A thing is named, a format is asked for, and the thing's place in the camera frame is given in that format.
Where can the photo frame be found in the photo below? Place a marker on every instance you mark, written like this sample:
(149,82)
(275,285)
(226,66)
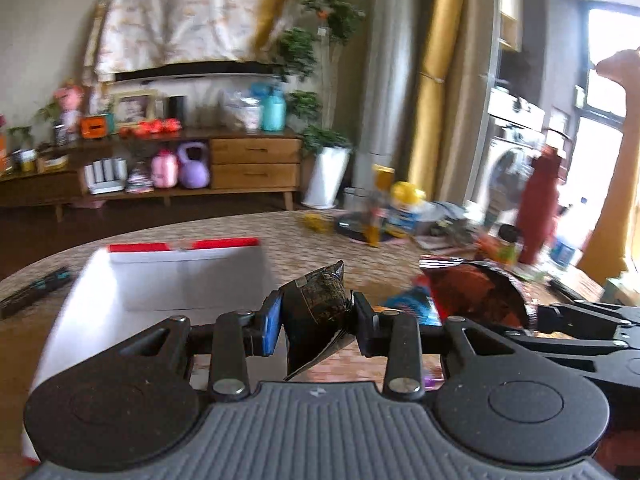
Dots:
(132,107)

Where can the black snack packet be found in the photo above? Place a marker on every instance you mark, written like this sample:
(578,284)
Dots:
(315,305)

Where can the purple kettlebell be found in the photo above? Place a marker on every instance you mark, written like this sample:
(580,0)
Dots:
(193,166)

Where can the yellow pouch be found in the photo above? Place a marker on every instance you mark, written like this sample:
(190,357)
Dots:
(378,210)

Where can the light wooden drawer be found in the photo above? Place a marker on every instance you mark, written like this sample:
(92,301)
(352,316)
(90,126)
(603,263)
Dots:
(255,176)
(255,151)

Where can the red insulated water bottle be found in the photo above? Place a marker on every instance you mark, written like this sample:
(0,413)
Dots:
(540,200)

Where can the grey cardboard box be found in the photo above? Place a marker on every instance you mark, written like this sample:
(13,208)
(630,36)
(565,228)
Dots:
(442,210)

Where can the wooden tv cabinet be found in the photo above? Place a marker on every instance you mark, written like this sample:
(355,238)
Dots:
(30,190)

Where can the yellow lid bottle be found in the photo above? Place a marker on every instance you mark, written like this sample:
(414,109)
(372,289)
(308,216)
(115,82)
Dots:
(406,207)

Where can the yellow clip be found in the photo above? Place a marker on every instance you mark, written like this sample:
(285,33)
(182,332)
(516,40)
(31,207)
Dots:
(317,222)

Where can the pink doll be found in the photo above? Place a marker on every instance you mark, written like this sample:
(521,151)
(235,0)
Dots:
(67,105)

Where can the red cardboard box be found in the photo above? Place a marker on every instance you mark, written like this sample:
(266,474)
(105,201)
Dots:
(150,285)

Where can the black cylinder speaker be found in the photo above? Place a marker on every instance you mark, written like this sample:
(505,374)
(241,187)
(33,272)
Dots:
(176,107)

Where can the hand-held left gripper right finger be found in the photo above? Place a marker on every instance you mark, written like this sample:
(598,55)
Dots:
(365,327)

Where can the black round tray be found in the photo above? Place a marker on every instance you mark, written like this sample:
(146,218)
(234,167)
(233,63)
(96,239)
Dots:
(350,234)

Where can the white router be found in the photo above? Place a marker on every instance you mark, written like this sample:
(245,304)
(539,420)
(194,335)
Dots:
(105,176)

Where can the clear plastic water bottle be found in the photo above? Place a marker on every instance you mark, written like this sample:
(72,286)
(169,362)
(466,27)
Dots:
(564,250)

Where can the black television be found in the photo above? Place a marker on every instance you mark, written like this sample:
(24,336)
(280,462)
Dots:
(200,71)

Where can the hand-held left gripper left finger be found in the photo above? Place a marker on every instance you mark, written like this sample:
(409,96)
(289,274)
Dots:
(272,327)

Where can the pink kettlebell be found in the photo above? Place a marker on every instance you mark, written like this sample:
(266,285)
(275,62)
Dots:
(165,170)

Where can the orange box ornament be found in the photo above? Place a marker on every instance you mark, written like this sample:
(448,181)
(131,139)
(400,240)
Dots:
(95,127)

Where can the floral cloth-covered TV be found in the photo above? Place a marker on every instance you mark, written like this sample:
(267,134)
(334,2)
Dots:
(185,15)

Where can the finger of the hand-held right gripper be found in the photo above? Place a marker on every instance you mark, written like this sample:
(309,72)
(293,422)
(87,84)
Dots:
(560,341)
(575,312)

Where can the tissue pack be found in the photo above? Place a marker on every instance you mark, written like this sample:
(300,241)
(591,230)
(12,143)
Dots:
(622,287)

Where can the remote control teal buttons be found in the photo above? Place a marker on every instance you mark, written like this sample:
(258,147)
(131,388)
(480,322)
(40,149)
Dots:
(35,290)

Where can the glass jar black lid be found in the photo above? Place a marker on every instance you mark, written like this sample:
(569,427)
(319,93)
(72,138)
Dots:
(507,246)

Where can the giraffe plush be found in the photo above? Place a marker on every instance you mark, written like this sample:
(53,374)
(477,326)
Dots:
(617,160)

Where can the blue cookie packet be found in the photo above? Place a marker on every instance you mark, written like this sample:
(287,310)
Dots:
(412,305)

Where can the clear plastic bag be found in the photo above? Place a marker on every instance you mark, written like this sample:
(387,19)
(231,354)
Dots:
(242,107)

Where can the plain black remote control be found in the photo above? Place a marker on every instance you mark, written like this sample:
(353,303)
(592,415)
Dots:
(565,287)

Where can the stack of small books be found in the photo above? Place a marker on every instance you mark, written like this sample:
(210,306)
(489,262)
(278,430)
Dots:
(139,181)

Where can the dark red chip bag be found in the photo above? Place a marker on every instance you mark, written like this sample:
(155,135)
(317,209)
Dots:
(475,292)

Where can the teal spray bottle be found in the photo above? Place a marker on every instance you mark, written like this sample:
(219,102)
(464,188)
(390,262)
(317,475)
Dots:
(273,109)

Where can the potted green tree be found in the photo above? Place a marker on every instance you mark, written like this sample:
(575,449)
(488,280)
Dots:
(325,85)

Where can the grey standing air conditioner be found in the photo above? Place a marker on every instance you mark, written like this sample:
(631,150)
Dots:
(387,60)

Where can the yellow curtain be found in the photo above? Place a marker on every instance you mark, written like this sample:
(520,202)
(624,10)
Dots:
(442,85)

